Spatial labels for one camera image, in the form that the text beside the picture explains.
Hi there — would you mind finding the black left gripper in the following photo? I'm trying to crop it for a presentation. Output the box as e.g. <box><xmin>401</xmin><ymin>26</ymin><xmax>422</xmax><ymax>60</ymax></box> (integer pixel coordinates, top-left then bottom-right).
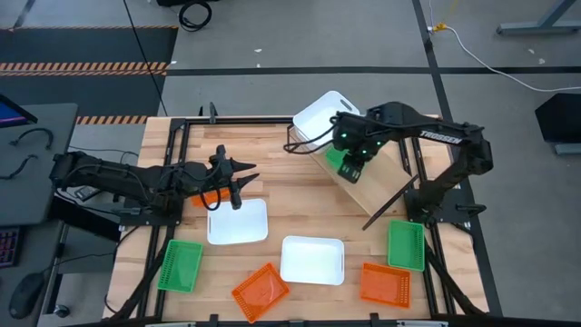
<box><xmin>203</xmin><ymin>144</ymin><xmax>261</xmax><ymax>211</ymax></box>

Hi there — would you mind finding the long orange black hazard tape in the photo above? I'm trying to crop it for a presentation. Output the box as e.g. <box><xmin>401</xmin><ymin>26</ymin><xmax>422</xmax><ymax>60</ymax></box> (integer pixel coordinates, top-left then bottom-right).
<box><xmin>0</xmin><ymin>61</ymin><xmax>170</xmax><ymax>76</ymax></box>

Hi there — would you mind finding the black desk foot beam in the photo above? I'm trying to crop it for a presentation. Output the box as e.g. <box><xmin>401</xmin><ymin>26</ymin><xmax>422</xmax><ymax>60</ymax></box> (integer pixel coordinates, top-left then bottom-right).
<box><xmin>47</xmin><ymin>195</ymin><xmax>123</xmax><ymax>243</ymax></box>

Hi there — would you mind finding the black computer mouse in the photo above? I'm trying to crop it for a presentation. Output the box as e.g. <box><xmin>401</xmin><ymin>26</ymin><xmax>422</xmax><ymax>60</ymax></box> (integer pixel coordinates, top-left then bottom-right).
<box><xmin>8</xmin><ymin>272</ymin><xmax>45</xmax><ymax>320</ymax></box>

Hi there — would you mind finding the white plastic basket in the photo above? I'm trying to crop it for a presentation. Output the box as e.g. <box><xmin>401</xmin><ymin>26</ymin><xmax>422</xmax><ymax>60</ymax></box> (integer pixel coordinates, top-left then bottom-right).
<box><xmin>206</xmin><ymin>198</ymin><xmax>270</xmax><ymax>246</ymax></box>
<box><xmin>292</xmin><ymin>90</ymin><xmax>361</xmax><ymax>149</ymax></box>
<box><xmin>279</xmin><ymin>234</ymin><xmax>346</xmax><ymax>286</ymax></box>

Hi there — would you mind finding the green slotted plastic basket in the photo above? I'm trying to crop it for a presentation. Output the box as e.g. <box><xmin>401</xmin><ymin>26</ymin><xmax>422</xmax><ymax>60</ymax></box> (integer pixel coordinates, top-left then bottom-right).
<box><xmin>387</xmin><ymin>219</ymin><xmax>427</xmax><ymax>273</ymax></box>
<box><xmin>157</xmin><ymin>239</ymin><xmax>204</xmax><ymax>293</ymax></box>
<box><xmin>324</xmin><ymin>145</ymin><xmax>350</xmax><ymax>173</ymax></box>

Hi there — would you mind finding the computer monitor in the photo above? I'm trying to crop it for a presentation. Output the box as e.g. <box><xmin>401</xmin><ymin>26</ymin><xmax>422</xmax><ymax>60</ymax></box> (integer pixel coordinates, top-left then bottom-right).
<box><xmin>0</xmin><ymin>93</ymin><xmax>39</xmax><ymax>129</ymax></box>

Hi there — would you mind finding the short black curved cable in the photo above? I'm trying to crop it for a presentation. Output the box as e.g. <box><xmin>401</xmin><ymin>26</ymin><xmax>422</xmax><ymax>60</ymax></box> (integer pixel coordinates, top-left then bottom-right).
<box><xmin>0</xmin><ymin>154</ymin><xmax>40</xmax><ymax>181</ymax></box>
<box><xmin>9</xmin><ymin>127</ymin><xmax>54</xmax><ymax>151</ymax></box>

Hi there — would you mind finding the thin black floor cable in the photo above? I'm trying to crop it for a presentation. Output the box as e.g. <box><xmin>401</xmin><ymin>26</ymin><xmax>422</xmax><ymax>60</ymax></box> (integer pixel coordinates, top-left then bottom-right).
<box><xmin>122</xmin><ymin>0</ymin><xmax>169</xmax><ymax>117</ymax></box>

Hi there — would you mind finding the black floor mat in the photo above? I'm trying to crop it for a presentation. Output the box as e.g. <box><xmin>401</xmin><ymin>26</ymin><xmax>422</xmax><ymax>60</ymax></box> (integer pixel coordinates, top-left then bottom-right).
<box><xmin>0</xmin><ymin>25</ymin><xmax>179</xmax><ymax>118</ymax></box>

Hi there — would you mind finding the coiled black cable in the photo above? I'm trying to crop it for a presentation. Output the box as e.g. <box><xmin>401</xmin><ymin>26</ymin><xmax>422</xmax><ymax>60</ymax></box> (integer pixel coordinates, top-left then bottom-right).
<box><xmin>178</xmin><ymin>1</ymin><xmax>213</xmax><ymax>33</ymax></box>

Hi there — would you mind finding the black box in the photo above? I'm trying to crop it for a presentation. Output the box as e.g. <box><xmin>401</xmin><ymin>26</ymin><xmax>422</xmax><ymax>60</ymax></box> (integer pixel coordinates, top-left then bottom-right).
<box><xmin>534</xmin><ymin>93</ymin><xmax>581</xmax><ymax>144</ymax></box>

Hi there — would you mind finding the gray desk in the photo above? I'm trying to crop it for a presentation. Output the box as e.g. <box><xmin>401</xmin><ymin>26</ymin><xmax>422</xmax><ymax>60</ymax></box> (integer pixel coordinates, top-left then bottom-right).
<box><xmin>0</xmin><ymin>103</ymin><xmax>79</xmax><ymax>227</ymax></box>

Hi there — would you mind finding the black power adapter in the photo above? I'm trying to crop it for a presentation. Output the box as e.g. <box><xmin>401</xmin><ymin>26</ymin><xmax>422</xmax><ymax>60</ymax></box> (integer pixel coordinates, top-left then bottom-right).
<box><xmin>74</xmin><ymin>184</ymin><xmax>103</xmax><ymax>202</ymax></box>

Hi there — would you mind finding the backlit computer keyboard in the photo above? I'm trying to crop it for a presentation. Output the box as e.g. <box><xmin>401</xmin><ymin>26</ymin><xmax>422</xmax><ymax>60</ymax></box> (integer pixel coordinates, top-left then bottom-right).
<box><xmin>0</xmin><ymin>226</ymin><xmax>23</xmax><ymax>269</ymax></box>

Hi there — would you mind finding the black aluminium table frame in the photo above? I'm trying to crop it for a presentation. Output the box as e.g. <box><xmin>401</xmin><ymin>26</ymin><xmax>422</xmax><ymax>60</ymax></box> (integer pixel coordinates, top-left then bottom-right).
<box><xmin>103</xmin><ymin>103</ymin><xmax>491</xmax><ymax>327</ymax></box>

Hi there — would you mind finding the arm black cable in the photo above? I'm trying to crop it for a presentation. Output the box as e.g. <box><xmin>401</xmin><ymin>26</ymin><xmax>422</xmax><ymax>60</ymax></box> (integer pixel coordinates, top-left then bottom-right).
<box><xmin>283</xmin><ymin>115</ymin><xmax>340</xmax><ymax>155</ymax></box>
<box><xmin>201</xmin><ymin>188</ymin><xmax>224</xmax><ymax>212</ymax></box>

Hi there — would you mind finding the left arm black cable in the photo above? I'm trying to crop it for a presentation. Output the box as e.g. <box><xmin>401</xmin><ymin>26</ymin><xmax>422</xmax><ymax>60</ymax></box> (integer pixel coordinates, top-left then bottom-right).
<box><xmin>201</xmin><ymin>188</ymin><xmax>224</xmax><ymax>212</ymax></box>

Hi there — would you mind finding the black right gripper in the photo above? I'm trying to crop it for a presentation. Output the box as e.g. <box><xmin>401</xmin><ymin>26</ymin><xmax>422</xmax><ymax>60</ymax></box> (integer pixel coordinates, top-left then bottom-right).
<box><xmin>333</xmin><ymin>113</ymin><xmax>388</xmax><ymax>185</ymax></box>

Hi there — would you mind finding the short orange black hazard tape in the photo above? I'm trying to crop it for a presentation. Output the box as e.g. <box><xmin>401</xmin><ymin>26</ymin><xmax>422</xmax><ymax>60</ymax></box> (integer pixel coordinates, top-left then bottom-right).
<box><xmin>75</xmin><ymin>114</ymin><xmax>149</xmax><ymax>125</ymax></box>

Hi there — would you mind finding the gray metal table leg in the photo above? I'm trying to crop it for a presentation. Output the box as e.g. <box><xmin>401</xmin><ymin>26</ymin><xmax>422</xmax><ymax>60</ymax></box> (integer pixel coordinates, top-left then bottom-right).
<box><xmin>496</xmin><ymin>0</ymin><xmax>581</xmax><ymax>36</ymax></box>

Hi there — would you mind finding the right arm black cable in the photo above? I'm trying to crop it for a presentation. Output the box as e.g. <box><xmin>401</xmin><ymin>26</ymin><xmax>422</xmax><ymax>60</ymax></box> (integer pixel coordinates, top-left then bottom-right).
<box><xmin>283</xmin><ymin>115</ymin><xmax>340</xmax><ymax>155</ymax></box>

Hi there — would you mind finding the orange slotted plastic basket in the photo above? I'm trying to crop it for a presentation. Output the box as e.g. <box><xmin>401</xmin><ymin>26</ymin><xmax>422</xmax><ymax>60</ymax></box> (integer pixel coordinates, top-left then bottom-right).
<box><xmin>190</xmin><ymin>188</ymin><xmax>232</xmax><ymax>209</ymax></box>
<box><xmin>359</xmin><ymin>262</ymin><xmax>412</xmax><ymax>309</ymax></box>
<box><xmin>231</xmin><ymin>262</ymin><xmax>291</xmax><ymax>324</ymax></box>

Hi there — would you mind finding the white floor cable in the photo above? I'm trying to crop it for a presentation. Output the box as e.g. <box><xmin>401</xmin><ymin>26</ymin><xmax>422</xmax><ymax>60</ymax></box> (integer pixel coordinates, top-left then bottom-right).
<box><xmin>442</xmin><ymin>25</ymin><xmax>581</xmax><ymax>94</ymax></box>

